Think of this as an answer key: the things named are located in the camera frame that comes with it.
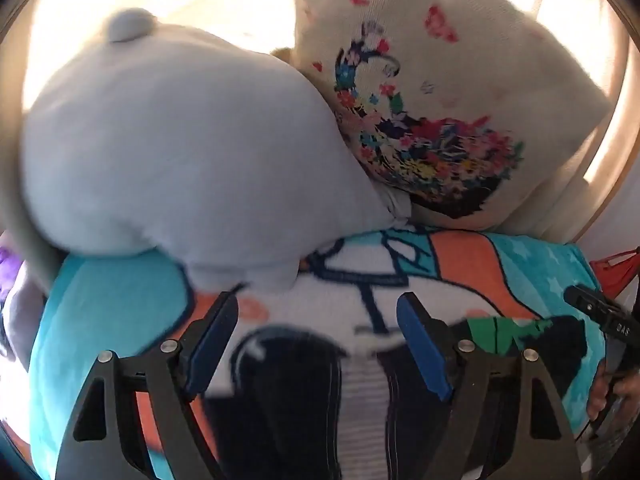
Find wooden bed frame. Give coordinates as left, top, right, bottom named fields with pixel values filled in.
left=567, top=5, right=640, bottom=243

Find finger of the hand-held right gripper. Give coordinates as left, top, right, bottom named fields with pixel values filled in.
left=564, top=285, right=615, bottom=330

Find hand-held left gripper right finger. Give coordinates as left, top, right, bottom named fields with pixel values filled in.
left=396, top=292, right=583, bottom=480

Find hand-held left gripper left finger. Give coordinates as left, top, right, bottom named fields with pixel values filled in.
left=55, top=290, right=240, bottom=480

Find red cloth item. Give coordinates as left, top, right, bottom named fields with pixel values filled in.
left=589, top=247, right=640, bottom=287

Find purple soft toy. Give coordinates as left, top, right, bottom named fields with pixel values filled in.
left=0, top=245, right=48, bottom=373

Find printed cartoon blanket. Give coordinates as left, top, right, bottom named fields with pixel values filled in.
left=27, top=225, right=608, bottom=480

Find dark pants with striped lining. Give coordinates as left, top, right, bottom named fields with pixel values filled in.
left=202, top=332, right=481, bottom=480

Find cream floral cushion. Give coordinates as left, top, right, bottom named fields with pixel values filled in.
left=292, top=0, right=616, bottom=233

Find person's right hand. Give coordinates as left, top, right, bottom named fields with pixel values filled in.
left=586, top=360, right=640, bottom=423

